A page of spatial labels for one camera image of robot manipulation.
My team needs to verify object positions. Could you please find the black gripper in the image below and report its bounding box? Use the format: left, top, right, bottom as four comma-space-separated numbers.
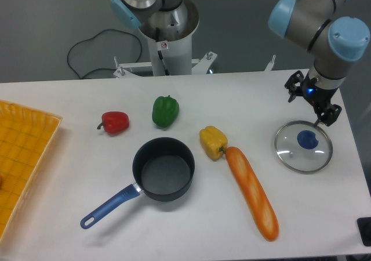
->
284, 70, 342, 127

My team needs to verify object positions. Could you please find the yellow bell pepper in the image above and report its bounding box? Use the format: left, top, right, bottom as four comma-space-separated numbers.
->
199, 125, 228, 161

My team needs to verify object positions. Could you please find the long orange bread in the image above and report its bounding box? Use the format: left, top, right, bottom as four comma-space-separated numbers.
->
225, 147, 279, 241

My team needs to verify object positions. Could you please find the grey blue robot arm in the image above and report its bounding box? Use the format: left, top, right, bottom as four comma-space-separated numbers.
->
111, 0, 370, 126

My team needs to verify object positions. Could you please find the glass lid blue knob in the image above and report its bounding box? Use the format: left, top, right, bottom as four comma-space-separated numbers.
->
274, 120, 333, 175

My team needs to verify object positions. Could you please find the black device table corner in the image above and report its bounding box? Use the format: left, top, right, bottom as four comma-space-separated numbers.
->
357, 217, 371, 247

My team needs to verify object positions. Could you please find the green bell pepper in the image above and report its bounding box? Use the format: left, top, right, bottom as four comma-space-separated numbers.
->
152, 95, 180, 128

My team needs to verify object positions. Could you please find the red bell pepper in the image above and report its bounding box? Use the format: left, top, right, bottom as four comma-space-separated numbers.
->
97, 111, 130, 134

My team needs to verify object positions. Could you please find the yellow woven basket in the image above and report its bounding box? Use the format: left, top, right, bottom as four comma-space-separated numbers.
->
1, 100, 63, 240

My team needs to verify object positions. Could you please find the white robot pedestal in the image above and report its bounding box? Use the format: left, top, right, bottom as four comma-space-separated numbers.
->
112, 0, 217, 76

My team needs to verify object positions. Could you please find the dark saucepan blue handle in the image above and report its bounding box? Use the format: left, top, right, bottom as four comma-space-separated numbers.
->
80, 137, 195, 229

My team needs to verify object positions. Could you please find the black floor cable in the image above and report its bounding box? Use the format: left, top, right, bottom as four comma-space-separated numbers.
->
67, 28, 143, 79

